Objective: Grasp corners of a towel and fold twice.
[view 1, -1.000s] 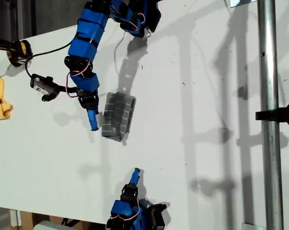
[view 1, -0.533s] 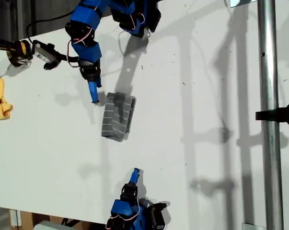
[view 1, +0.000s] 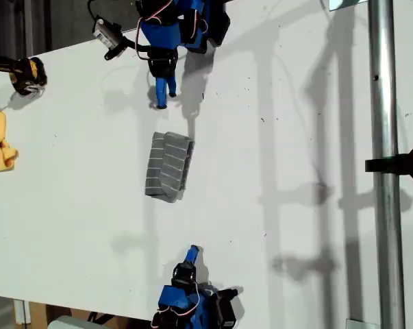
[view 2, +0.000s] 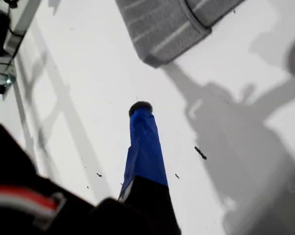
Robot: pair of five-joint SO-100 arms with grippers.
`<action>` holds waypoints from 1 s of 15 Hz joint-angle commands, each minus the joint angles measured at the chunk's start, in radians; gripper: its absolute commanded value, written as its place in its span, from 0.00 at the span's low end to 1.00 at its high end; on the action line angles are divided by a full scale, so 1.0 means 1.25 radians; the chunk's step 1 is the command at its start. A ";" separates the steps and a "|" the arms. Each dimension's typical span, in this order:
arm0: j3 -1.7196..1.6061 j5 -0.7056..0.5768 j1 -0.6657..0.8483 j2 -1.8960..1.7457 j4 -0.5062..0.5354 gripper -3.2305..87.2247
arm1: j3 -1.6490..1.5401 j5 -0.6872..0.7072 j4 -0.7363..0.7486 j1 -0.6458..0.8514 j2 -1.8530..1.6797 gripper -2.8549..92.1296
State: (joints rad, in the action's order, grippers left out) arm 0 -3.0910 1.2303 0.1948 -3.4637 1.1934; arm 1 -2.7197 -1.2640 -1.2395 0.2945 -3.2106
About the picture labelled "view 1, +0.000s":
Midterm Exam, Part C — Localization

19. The grey striped towel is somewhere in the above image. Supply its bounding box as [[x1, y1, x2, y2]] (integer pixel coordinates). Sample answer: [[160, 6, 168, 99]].
[[144, 131, 196, 204]]

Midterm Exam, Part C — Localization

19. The white plastic object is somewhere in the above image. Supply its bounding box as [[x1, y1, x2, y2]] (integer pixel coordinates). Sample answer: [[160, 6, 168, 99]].
[[47, 315, 90, 329]]

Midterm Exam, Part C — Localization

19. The black yellow clamp tool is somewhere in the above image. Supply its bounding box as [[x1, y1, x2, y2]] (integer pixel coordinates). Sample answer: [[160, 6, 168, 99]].
[[0, 51, 49, 97]]

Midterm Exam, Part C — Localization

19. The brown cardboard box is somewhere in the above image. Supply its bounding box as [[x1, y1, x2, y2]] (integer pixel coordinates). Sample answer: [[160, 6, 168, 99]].
[[28, 301, 94, 329]]

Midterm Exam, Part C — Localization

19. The black camera stalk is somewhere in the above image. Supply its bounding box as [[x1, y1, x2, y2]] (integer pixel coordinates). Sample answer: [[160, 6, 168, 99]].
[[104, 34, 149, 62]]

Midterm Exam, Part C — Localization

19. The black camera box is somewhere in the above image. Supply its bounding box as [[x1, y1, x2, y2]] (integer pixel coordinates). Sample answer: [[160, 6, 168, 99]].
[[92, 16, 122, 49], [214, 287, 244, 329]]

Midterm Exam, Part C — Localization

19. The black camera cable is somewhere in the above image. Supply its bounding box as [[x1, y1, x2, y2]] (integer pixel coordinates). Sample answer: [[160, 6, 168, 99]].
[[87, 0, 105, 23]]

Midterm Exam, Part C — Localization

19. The white table bracket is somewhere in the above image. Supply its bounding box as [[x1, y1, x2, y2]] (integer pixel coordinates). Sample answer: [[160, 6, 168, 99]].
[[13, 300, 32, 325]]

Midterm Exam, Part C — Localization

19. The steel post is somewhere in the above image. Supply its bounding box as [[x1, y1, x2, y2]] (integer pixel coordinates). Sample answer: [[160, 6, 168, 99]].
[[367, 0, 406, 329]]

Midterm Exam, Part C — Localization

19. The black post clamp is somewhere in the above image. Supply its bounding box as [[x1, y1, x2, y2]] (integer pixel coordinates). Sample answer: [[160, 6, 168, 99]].
[[364, 145, 413, 182]]

